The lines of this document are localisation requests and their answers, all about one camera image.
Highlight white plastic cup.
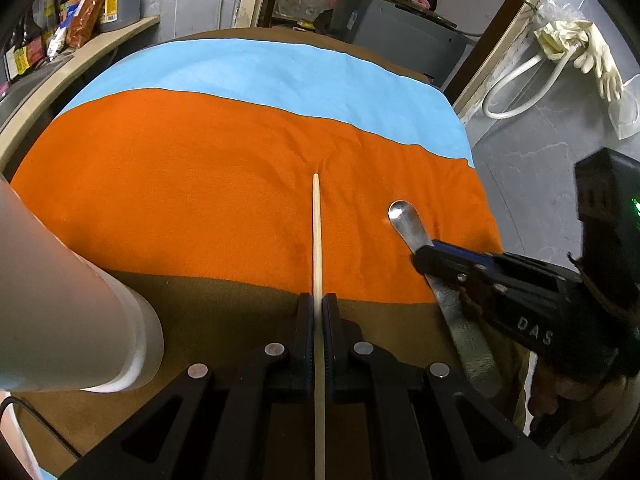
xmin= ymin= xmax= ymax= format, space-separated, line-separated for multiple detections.
xmin=0 ymin=172 xmax=165 ymax=394

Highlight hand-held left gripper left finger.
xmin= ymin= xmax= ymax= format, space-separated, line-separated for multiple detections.
xmin=60 ymin=294 xmax=316 ymax=480

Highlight silver table knife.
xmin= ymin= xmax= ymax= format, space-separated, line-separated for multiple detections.
xmin=388 ymin=200 xmax=504 ymax=401

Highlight cream rubber gloves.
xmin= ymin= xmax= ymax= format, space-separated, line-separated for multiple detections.
xmin=534 ymin=19 xmax=626 ymax=104

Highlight person's right hand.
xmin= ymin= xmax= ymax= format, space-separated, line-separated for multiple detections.
xmin=530 ymin=354 xmax=622 ymax=412

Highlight orange snack packet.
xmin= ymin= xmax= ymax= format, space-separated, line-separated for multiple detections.
xmin=66 ymin=0 xmax=115 ymax=49

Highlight grey metal box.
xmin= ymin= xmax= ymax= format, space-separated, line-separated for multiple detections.
xmin=314 ymin=0 xmax=477 ymax=83

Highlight clear plastic bag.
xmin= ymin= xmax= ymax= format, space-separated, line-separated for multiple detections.
xmin=607 ymin=76 xmax=640 ymax=141

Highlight light blue cloth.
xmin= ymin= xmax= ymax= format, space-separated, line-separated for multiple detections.
xmin=56 ymin=38 xmax=476 ymax=169

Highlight orange cloth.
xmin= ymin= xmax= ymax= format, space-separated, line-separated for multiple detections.
xmin=10 ymin=87 xmax=504 ymax=306

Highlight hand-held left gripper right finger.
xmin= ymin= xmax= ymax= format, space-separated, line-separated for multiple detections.
xmin=321 ymin=294 xmax=576 ymax=480

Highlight wooden chopstick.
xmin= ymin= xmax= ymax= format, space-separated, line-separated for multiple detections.
xmin=310 ymin=173 xmax=327 ymax=480

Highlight black cable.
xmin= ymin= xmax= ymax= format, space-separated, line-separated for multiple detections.
xmin=0 ymin=396 xmax=83 ymax=462

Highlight curved wooden shelf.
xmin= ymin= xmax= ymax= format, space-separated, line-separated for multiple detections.
xmin=0 ymin=15 xmax=161 ymax=171

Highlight orange and blue tablecloth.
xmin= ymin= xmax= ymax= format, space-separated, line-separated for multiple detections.
xmin=10 ymin=27 xmax=537 ymax=480

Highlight row of sauce bottles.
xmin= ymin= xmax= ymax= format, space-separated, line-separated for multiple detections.
xmin=0 ymin=0 xmax=98 ymax=83

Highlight wooden door frame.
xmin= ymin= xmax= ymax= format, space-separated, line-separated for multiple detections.
xmin=442 ymin=0 xmax=568 ymax=126

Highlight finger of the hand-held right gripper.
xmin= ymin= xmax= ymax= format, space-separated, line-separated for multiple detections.
xmin=432 ymin=241 xmax=506 ymax=267
xmin=410 ymin=245 xmax=501 ymax=311

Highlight white hose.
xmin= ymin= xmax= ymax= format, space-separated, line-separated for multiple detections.
xmin=481 ymin=51 xmax=577 ymax=121

